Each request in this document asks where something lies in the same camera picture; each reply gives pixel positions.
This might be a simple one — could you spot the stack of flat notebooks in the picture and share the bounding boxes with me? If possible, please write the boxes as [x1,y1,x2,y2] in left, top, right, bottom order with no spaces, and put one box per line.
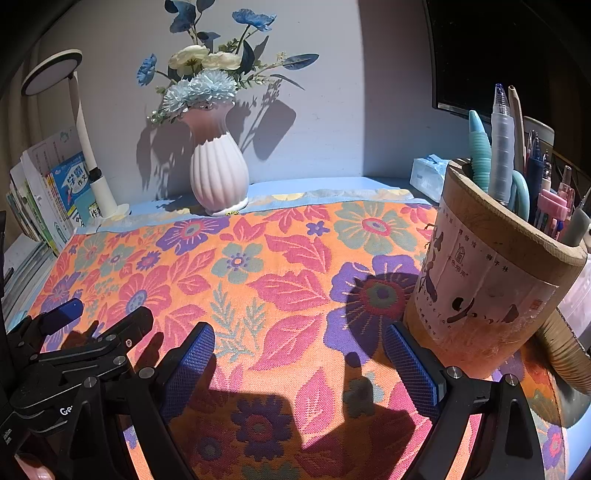
[0,240,61,319]

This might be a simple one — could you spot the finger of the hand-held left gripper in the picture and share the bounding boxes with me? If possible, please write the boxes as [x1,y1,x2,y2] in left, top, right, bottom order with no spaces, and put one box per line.
[0,305,155,444]
[7,298,85,352]

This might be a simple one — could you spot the person's left hand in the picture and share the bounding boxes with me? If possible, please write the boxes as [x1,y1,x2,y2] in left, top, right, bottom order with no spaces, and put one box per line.
[16,453,55,480]

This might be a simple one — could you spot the blue and cream artificial flowers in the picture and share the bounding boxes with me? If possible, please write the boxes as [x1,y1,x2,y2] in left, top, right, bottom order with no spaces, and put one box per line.
[136,0,320,125]

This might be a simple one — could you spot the row of upright books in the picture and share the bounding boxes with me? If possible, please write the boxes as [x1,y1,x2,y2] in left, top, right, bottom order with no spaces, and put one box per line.
[6,129,100,257]

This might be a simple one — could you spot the bamboo pen holder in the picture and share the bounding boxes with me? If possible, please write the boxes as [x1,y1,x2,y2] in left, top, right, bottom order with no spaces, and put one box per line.
[404,158,589,379]

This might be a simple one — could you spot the teal handled scissors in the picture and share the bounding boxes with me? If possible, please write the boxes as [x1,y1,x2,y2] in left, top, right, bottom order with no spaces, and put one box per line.
[510,170,531,222]

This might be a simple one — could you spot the floral orange tablecloth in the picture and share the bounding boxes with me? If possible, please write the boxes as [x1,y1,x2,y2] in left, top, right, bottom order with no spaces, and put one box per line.
[25,187,573,480]

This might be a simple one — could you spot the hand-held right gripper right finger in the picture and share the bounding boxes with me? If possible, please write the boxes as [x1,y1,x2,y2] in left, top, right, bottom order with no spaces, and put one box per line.
[383,322,546,480]

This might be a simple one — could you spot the white ribbed vase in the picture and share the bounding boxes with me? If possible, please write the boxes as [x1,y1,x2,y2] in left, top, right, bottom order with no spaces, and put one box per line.
[178,102,250,217]

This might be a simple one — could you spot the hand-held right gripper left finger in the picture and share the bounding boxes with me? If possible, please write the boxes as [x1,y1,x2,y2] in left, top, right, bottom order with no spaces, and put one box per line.
[69,322,217,480]

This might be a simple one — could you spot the black monitor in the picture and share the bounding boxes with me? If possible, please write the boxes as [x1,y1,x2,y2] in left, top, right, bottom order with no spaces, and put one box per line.
[422,0,591,153]

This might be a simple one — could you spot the bunch of pens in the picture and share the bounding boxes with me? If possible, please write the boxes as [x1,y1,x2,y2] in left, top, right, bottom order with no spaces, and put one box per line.
[468,83,591,247]

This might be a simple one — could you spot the white desk lamp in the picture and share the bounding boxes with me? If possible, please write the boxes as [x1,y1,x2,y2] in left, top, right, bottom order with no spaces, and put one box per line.
[21,48,132,220]

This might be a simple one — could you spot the blue and white tissue pack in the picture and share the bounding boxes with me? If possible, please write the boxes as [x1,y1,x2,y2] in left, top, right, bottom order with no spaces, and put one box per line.
[410,154,451,204]

